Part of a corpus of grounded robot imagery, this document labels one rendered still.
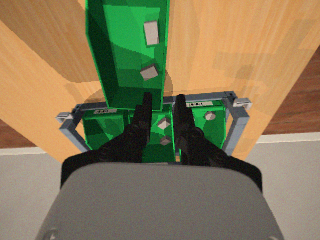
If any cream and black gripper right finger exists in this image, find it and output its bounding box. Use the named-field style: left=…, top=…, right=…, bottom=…
left=173, top=94, right=263, bottom=194

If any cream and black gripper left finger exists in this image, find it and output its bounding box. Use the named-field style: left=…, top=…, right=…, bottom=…
left=60, top=92, right=152, bottom=189

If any green bin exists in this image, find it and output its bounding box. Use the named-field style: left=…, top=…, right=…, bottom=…
left=128, top=104, right=176, bottom=163
left=82, top=109, right=129, bottom=150
left=186, top=100, right=226, bottom=149
left=85, top=0, right=170, bottom=111

